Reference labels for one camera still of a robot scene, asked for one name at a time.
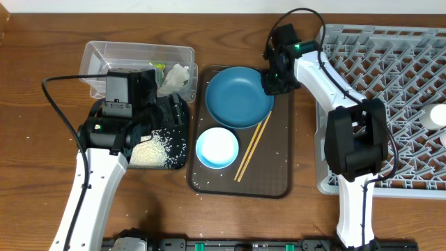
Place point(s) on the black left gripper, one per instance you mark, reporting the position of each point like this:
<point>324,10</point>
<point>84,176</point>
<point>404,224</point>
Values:
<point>174,102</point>

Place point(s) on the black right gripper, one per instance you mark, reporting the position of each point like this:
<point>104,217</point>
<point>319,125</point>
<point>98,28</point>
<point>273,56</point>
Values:
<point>272,88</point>

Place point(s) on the yellow green snack wrapper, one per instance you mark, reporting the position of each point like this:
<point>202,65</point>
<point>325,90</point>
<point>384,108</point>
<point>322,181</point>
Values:
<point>159,68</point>

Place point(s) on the dark blue plate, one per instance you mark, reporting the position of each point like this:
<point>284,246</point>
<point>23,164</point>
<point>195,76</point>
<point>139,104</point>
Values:
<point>236,99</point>

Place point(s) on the wooden chopstick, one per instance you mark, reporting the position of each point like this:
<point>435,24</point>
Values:
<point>247,153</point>
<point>265,122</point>

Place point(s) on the light blue bowl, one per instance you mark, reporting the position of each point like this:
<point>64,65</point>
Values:
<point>217,148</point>

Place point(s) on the white cup green inside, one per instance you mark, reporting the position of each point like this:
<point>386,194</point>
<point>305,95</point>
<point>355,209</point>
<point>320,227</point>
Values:
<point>433,116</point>

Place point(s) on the white cup pink inside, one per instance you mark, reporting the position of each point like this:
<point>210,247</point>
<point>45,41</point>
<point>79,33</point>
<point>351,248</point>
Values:
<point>443,139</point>

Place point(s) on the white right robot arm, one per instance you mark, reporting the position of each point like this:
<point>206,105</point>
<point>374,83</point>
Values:
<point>357,138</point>

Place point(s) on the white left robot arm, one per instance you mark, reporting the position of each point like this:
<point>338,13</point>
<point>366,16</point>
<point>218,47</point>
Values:
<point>97,176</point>

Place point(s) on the black waste tray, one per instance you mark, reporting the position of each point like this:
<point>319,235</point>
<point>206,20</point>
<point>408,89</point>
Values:
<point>119,136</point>

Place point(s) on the clear plastic waste bin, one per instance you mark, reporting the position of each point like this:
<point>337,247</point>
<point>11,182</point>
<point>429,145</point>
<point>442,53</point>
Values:
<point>101,56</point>

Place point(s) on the grey dishwasher rack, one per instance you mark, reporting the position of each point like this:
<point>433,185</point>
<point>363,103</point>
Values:
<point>405,68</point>

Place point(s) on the crumpled white tissue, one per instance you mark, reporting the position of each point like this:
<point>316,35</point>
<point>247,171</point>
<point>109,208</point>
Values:
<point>176,80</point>

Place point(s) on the spilled rice pile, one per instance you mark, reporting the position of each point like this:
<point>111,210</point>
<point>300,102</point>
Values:
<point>162,149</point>

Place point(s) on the brown serving tray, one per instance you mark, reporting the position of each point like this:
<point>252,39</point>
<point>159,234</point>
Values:
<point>270,171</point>

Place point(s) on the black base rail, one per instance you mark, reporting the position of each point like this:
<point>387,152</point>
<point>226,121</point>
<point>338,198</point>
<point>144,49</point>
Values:
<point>136,239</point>

